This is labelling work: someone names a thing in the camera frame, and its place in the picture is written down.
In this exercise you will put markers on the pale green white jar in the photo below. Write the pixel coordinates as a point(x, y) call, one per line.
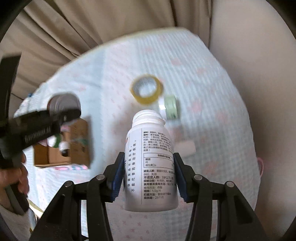
point(168, 107)

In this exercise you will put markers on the white pill bottle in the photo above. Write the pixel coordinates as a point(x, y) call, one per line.
point(150, 180)

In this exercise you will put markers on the beige curtain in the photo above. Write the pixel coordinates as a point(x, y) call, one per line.
point(49, 34)

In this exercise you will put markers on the small white box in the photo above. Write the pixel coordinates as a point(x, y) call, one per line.
point(185, 148)

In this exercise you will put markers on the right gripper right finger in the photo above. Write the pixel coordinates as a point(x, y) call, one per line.
point(236, 219)

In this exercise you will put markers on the green jar white lid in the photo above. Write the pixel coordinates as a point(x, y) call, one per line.
point(54, 140)

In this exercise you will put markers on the cardboard box pink lining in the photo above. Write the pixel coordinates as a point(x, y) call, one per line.
point(79, 158)

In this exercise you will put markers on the person's left hand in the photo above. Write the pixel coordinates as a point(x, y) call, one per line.
point(12, 176)

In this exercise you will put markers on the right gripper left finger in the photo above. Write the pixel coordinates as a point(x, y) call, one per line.
point(78, 211)

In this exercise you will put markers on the checked floral bed sheet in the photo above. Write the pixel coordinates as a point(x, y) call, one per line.
point(212, 113)

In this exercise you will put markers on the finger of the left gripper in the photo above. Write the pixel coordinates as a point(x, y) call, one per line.
point(38, 119)

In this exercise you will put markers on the yellow tape roll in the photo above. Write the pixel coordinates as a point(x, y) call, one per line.
point(146, 89)

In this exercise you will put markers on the white black cream jar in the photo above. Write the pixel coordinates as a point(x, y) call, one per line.
point(64, 148)

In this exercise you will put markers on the red silver cream jar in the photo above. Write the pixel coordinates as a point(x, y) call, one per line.
point(62, 102)

